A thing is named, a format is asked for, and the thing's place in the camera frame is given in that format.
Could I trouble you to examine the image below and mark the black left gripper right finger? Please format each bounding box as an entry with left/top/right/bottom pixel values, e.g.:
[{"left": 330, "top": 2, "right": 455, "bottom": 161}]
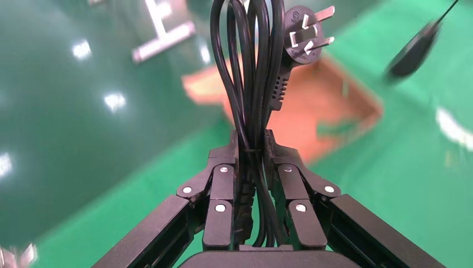
[{"left": 264, "top": 129, "right": 445, "bottom": 268}]

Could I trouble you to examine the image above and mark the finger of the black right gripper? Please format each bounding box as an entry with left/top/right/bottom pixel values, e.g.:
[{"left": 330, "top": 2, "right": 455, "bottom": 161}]
[{"left": 383, "top": 0, "right": 460, "bottom": 82}]

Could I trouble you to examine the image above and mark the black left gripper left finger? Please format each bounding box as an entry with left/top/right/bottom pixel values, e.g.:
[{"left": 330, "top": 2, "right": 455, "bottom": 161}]
[{"left": 92, "top": 129, "right": 240, "bottom": 268}]

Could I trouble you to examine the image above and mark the thick black power cable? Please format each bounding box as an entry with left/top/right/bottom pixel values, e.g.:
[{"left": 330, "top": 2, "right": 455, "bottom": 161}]
[{"left": 209, "top": 0, "right": 336, "bottom": 249}]

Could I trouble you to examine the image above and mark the open brown cardboard box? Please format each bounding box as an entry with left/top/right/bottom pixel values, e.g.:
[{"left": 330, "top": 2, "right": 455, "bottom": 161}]
[{"left": 180, "top": 54, "right": 385, "bottom": 166}]

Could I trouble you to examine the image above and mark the white standing table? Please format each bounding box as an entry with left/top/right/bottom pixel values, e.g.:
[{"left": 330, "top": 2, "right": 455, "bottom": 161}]
[{"left": 131, "top": 0, "right": 197, "bottom": 64}]

